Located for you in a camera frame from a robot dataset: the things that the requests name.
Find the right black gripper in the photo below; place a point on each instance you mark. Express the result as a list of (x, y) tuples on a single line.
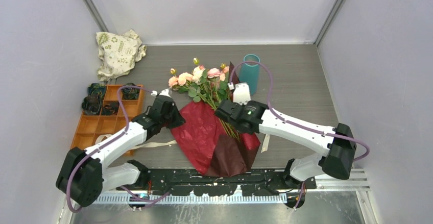
[(243, 105)]

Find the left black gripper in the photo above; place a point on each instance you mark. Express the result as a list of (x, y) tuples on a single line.
[(179, 119)]

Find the cream printed ribbon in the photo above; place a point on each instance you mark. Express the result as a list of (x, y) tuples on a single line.
[(144, 145)]

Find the dark red wrapping paper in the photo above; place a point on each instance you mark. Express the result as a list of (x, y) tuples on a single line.
[(214, 147)]

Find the pink flower bouquet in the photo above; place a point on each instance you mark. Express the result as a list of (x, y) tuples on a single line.
[(202, 84)]

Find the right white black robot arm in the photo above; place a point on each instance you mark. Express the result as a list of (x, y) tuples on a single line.
[(334, 148)]

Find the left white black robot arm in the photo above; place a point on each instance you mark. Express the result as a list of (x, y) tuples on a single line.
[(85, 174)]

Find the teal cylindrical vase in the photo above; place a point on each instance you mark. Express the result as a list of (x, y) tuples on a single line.
[(249, 72)]

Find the dark rolled item top-right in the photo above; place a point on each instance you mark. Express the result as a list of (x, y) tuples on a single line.
[(130, 92)]

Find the dark rolled item left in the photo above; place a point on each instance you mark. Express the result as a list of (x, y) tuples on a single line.
[(91, 105)]

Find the dark rolled item top-left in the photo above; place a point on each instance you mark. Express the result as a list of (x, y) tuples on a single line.
[(96, 89)]

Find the orange compartment tray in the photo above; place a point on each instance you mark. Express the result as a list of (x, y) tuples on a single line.
[(91, 126)]

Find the cream printed cloth bag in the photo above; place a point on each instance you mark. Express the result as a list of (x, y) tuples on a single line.
[(118, 53)]

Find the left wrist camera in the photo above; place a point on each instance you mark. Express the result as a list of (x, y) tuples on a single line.
[(165, 92)]

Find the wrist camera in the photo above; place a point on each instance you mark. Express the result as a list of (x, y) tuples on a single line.
[(240, 93), (165, 92)]

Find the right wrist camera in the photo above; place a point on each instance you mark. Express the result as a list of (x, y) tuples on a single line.
[(240, 93)]

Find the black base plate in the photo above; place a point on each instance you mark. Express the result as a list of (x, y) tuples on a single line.
[(183, 182)]

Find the aluminium rail frame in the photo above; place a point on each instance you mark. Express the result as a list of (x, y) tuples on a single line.
[(322, 183)]

